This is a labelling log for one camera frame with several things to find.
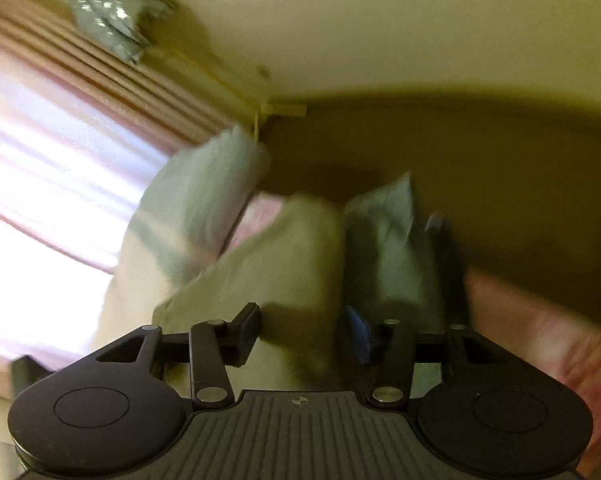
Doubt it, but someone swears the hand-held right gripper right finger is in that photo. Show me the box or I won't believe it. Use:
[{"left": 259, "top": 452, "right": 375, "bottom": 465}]
[{"left": 345, "top": 305, "right": 506, "bottom": 404}]

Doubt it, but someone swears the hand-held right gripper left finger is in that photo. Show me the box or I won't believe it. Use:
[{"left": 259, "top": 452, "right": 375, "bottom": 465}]
[{"left": 96, "top": 302, "right": 261, "bottom": 403}]

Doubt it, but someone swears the olive brown garment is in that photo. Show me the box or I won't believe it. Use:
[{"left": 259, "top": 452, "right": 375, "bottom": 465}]
[{"left": 153, "top": 195, "right": 346, "bottom": 391}]

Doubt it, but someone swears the grey and cream striped duvet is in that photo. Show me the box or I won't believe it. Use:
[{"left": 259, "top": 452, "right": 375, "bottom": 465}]
[{"left": 100, "top": 125, "right": 272, "bottom": 341}]

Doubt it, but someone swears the pink floral bedsheet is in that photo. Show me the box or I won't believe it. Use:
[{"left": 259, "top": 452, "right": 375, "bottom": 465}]
[{"left": 228, "top": 195, "right": 601, "bottom": 461}]

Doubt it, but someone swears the white sheer curtain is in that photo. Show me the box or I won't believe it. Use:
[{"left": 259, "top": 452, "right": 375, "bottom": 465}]
[{"left": 0, "top": 45, "right": 181, "bottom": 391}]

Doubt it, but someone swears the pink drape curtain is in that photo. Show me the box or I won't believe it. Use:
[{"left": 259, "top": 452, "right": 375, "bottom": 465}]
[{"left": 0, "top": 0, "right": 241, "bottom": 161}]

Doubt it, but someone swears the hanging green printed jacket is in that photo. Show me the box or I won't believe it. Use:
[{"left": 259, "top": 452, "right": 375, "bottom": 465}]
[{"left": 64, "top": 0, "right": 177, "bottom": 65}]

